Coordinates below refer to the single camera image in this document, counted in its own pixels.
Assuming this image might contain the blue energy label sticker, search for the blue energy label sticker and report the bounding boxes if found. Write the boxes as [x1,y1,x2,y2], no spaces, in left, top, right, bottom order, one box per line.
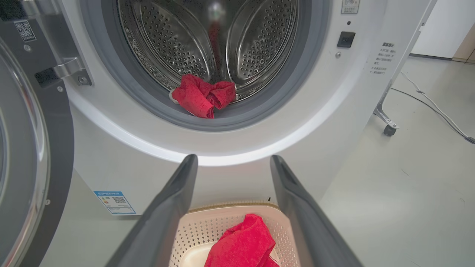
[93,191,137,216]

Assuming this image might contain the QR code sticker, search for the QR code sticker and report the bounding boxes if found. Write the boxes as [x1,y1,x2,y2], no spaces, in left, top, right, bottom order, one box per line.
[14,20,37,43]

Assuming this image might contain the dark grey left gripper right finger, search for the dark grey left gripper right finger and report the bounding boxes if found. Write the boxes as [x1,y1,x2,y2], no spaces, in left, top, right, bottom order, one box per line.
[269,155,363,267]

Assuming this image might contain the red garment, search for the red garment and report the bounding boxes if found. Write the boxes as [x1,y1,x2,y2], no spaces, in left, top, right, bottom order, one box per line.
[204,213,280,267]
[170,74,237,119]

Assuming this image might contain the grey stand leg with caster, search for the grey stand leg with caster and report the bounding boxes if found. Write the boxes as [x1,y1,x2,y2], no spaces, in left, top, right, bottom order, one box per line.
[373,79,401,137]

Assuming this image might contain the white floor cable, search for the white floor cable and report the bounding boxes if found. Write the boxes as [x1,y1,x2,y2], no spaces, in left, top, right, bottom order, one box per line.
[400,70,470,140]

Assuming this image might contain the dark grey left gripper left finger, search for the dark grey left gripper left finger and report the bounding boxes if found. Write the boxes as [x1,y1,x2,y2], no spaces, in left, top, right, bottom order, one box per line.
[105,154,199,267]

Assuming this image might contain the cream perforated laundry basket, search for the cream perforated laundry basket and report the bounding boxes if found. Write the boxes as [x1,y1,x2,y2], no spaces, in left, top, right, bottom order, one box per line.
[168,202,302,267]

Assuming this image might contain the white washing machine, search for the white washing machine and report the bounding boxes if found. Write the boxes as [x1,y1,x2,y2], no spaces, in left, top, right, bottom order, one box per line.
[59,0,439,216]

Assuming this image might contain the black round washing machine door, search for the black round washing machine door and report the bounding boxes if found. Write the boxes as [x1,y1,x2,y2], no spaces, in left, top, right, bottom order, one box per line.
[0,0,94,267]

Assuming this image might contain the dark floor cable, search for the dark floor cable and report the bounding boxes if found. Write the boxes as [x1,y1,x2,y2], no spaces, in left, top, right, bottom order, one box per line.
[390,87,475,145]

